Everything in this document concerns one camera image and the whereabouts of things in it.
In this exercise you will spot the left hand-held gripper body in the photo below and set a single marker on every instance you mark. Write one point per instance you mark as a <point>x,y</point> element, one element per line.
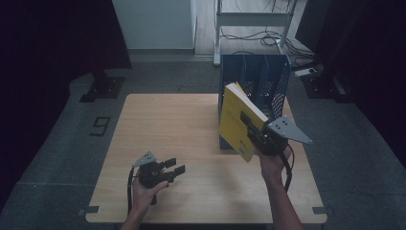
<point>151,175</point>

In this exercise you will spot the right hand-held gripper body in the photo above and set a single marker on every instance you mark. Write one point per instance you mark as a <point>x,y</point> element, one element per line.
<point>271,143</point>

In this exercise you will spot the yellow book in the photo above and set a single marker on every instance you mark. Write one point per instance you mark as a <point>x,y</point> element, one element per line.
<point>233,118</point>

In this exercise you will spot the blue file rack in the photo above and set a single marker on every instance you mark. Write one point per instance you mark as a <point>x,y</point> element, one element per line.
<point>255,70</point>

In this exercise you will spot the person's left hand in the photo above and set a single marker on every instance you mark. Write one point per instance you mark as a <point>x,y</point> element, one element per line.
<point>143,196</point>

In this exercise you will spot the person's right hand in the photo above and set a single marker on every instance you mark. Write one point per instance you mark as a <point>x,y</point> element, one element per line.
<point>273,167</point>

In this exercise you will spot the white power strip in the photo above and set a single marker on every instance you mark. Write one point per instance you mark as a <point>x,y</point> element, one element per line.
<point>304,72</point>

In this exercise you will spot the black stand base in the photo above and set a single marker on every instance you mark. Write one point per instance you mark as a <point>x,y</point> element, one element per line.
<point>103,87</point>
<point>322,87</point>

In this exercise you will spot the dark curtain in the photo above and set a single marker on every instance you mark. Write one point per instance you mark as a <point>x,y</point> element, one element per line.
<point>48,64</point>
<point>367,48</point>

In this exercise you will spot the white cabinet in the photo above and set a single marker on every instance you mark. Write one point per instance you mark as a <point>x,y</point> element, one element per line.
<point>153,24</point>

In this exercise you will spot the white metal desk frame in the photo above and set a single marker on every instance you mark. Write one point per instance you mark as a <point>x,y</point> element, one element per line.
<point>252,18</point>

